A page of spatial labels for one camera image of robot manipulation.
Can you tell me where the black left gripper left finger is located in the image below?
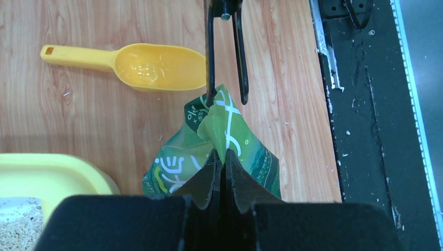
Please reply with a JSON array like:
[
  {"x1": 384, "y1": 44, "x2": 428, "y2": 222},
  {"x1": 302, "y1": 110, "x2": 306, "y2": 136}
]
[{"x1": 36, "y1": 150, "x2": 222, "y2": 250}]

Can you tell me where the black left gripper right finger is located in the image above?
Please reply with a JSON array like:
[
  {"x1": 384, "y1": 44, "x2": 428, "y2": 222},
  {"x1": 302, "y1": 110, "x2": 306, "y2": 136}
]
[{"x1": 224, "y1": 150, "x2": 403, "y2": 250}]

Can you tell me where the green cat litter bag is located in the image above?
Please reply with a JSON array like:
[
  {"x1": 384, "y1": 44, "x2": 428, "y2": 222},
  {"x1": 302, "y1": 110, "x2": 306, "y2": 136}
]
[{"x1": 142, "y1": 85, "x2": 281, "y2": 198}]

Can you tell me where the yellow litter scoop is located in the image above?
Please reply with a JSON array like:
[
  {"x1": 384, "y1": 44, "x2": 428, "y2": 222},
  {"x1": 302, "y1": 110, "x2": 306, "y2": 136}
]
[{"x1": 40, "y1": 43, "x2": 206, "y2": 92}]

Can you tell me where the black bag sealing clip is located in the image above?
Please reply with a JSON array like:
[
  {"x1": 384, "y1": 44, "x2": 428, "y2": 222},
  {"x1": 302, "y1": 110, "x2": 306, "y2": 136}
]
[{"x1": 203, "y1": 1, "x2": 249, "y2": 107}]

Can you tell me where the yellow litter box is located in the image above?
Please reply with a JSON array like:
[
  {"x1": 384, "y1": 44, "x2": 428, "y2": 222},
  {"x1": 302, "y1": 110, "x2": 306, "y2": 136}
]
[{"x1": 0, "y1": 153, "x2": 121, "y2": 251}]

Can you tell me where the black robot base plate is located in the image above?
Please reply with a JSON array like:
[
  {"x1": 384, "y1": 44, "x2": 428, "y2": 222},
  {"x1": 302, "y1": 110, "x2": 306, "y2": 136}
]
[{"x1": 310, "y1": 1, "x2": 442, "y2": 250}]

